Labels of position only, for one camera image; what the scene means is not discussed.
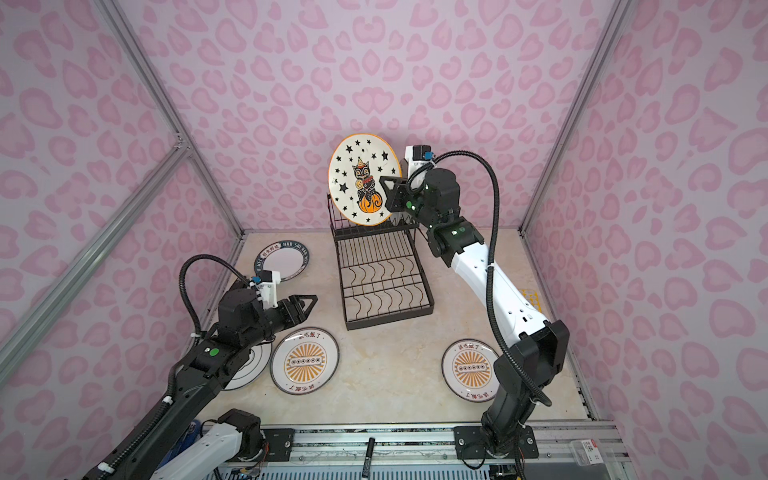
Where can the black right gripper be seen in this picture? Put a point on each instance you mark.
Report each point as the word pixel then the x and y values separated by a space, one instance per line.
pixel 396 201

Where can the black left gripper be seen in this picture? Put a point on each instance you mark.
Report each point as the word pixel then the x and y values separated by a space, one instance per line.
pixel 297 302

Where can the cat pumpkin star plate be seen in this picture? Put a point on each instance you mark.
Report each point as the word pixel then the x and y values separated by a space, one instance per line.
pixel 355 167

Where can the orange sunburst plate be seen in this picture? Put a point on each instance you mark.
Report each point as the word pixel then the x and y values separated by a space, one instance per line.
pixel 304 361
pixel 467 369

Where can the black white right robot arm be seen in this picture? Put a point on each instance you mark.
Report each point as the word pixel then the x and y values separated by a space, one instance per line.
pixel 533 348

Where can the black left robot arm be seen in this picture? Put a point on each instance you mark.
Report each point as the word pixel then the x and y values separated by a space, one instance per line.
pixel 203 372

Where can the black two-tier dish rack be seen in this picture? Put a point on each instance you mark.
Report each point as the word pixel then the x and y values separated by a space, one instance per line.
pixel 382 279

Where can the green-rim lettered white plate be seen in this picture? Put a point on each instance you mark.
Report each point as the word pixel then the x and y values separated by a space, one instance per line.
pixel 287 257

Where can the yellow calculator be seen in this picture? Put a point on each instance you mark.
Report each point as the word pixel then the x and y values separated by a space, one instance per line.
pixel 532 297

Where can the black marker pen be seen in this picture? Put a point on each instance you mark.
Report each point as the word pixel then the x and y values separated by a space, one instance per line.
pixel 366 469

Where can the white red label tag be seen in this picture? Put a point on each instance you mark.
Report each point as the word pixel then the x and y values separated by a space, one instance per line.
pixel 586 452

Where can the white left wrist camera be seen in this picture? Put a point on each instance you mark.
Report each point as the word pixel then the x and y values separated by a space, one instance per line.
pixel 268 288

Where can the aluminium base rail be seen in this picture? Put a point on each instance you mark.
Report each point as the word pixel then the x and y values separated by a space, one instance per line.
pixel 546 450

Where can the diagonal aluminium frame bar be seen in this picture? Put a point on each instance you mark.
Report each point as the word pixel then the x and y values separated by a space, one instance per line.
pixel 39 319

